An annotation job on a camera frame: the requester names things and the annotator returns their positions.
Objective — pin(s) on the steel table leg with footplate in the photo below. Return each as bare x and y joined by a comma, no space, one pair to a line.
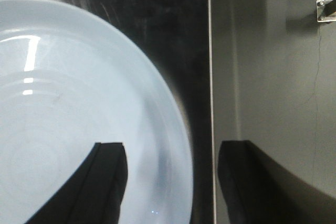
325,11

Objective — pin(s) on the light blue plate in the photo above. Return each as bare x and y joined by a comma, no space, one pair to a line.
70,80

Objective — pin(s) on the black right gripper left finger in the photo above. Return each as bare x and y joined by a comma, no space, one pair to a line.
94,192

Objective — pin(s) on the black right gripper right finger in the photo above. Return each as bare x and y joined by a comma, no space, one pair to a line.
257,189

